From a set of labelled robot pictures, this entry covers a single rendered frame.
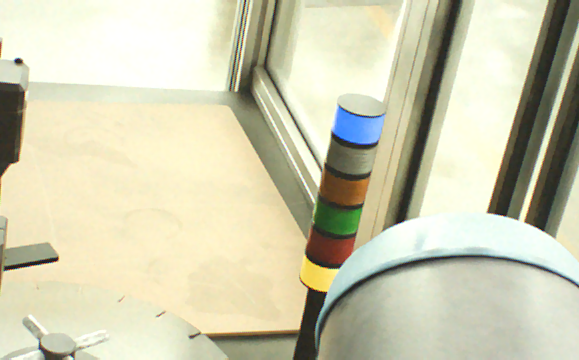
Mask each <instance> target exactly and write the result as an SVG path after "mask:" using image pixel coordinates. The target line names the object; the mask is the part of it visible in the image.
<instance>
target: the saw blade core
mask: <svg viewBox="0 0 579 360"><path fill-rule="evenodd" d="M36 284H37V289H38V291H35V290H34V282H33V281H14V282H2V287H1V293H0V358H1V357H3V356H5V355H6V354H8V353H11V352H13V351H16V350H19V349H22V348H26V347H31V346H39V341H38V340H37V339H36V338H35V337H34V336H33V335H32V333H31V332H30V331H29V330H28V329H27V328H26V327H25V326H24V325H23V323H22V322H23V319H24V318H25V317H26V316H28V315H31V316H33V317H34V318H35V319H36V321H37V322H38V323H39V324H40V325H41V326H42V327H43V328H44V329H45V330H46V331H47V332H48V333H49V334H50V333H55V332H59V333H64V334H67V335H69V336H71V337H72V338H73V339H77V338H80V337H83V336H87V335H90V334H93V333H96V332H99V331H103V330H106V331H108V332H109V334H110V339H109V341H108V342H105V343H102V344H99V345H96V346H93V347H89V348H86V349H83V350H82V351H85V352H88V353H90V354H92V355H94V356H96V357H98V358H100V359H101V360H229V358H228V357H227V356H226V354H225V353H224V352H223V351H222V350H221V349H220V348H219V347H218V346H217V345H216V344H215V343H214V342H213V341H212V340H211V339H210V338H209V337H207V336H206V335H205V334H201V331H200V330H199V329H197V328H196V327H194V326H193V325H191V324H190V323H188V322H187V321H185V320H184V319H182V318H180V317H179V316H177V315H175V314H173V313H171V312H168V313H166V310H165V309H163V308H161V307H159V306H157V305H154V304H152V303H150V302H147V301H144V300H142V299H139V298H136V297H133V296H130V295H128V296H127V297H126V299H125V300H124V303H119V302H121V301H122V299H123V298H124V297H125V294H124V293H120V292H117V291H113V290H109V289H104V288H100V287H95V286H89V285H83V288H82V294H78V292H79V288H80V284H76V283H67V282H55V281H37V282H36ZM164 313H166V314H165V315H163V314H164ZM162 315H163V317H162V318H161V319H159V318H157V317H160V316H162ZM200 334H201V335H200ZM197 335H199V336H197ZM195 336H197V337H195ZM190 337H192V338H193V337H195V339H190Z"/></svg>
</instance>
